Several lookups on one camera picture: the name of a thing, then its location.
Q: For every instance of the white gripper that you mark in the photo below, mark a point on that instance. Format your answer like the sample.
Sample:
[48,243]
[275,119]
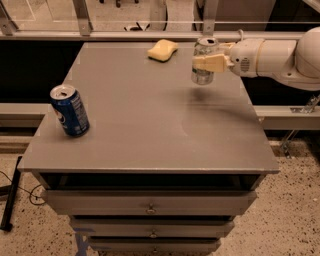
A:
[242,56]

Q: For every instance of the silver 7up can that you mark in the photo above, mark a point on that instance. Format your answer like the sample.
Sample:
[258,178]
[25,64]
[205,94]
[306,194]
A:
[203,46]

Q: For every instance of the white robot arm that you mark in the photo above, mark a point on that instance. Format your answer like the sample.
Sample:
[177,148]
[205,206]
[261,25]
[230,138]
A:
[294,63]

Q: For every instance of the blue pepsi can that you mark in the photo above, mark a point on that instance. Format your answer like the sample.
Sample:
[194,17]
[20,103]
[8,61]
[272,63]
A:
[69,108]

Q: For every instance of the yellow sponge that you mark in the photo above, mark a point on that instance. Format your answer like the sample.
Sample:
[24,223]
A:
[162,50]

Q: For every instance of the grey drawer cabinet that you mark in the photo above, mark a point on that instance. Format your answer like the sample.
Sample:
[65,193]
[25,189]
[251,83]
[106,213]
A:
[152,129]

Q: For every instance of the middle grey drawer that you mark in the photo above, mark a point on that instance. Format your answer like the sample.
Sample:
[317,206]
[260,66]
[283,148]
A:
[153,228]

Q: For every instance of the grey drawer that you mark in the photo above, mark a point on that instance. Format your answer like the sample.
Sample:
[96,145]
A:
[153,228]
[149,203]
[154,245]

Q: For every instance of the top grey drawer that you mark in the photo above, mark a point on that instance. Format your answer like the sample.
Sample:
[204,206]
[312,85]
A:
[149,203]

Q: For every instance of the bottom grey drawer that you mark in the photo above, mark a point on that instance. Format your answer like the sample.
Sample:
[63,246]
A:
[154,245]

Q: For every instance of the black floor stand bar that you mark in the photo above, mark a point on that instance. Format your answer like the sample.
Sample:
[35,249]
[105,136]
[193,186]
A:
[10,192]

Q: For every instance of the metal railing frame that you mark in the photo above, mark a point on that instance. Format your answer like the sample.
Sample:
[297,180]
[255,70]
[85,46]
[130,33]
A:
[148,20]

